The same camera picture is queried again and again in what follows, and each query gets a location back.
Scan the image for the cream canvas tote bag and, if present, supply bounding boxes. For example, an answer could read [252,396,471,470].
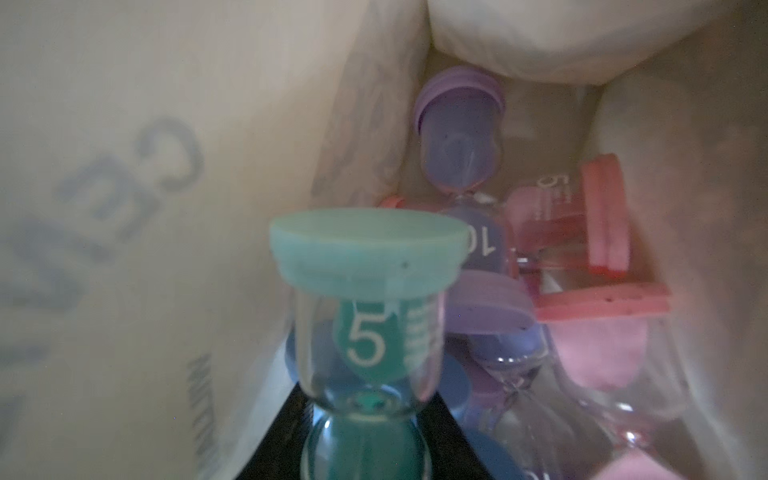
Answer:
[1,1,767,479]

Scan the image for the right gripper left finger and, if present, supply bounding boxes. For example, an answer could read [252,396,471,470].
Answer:
[236,383,314,480]

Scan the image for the teal hourglass front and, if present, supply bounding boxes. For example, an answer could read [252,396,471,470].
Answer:
[269,208,469,479]

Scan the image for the pink hourglass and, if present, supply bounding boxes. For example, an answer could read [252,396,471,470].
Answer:
[503,154,631,278]
[536,282,690,450]

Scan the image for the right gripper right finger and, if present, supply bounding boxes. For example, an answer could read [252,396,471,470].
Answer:
[417,394,492,480]

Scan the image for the blue hourglass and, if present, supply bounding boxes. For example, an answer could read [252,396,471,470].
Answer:
[300,353,525,479]

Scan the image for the purple hourglass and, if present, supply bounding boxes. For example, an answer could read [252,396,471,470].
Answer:
[411,64,536,336]
[455,326,601,480]

